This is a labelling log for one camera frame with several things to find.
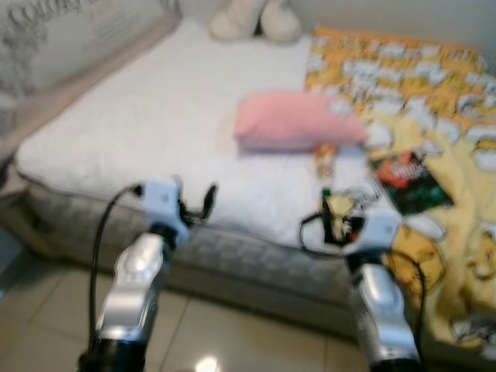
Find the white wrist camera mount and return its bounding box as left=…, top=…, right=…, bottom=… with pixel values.
left=143, top=180, right=187, bottom=227
left=353, top=213, right=402, bottom=253

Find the orange juice plastic bottle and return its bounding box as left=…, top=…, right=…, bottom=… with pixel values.
left=314, top=142, right=339, bottom=196

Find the pink pillow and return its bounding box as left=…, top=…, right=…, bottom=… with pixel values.
left=234, top=91, right=369, bottom=153

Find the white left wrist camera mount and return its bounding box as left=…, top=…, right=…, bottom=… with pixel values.
left=143, top=180, right=187, bottom=227

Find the cream plush toy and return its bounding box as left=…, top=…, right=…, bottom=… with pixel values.
left=208, top=0, right=301, bottom=43

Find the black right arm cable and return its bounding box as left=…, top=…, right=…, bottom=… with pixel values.
left=299, top=211, right=427, bottom=350

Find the yellow cartoon egg blanket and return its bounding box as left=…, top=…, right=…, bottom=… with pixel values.
left=305, top=27, right=496, bottom=361

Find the beige padded headboard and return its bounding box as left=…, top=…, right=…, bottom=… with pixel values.
left=0, top=8, right=183, bottom=164

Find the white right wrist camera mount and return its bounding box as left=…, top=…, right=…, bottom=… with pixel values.
left=353, top=213, right=402, bottom=253

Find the dark red-print book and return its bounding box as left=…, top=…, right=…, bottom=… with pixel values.
left=368, top=151, right=454, bottom=216

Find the white quilted mattress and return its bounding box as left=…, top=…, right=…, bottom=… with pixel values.
left=0, top=12, right=496, bottom=365

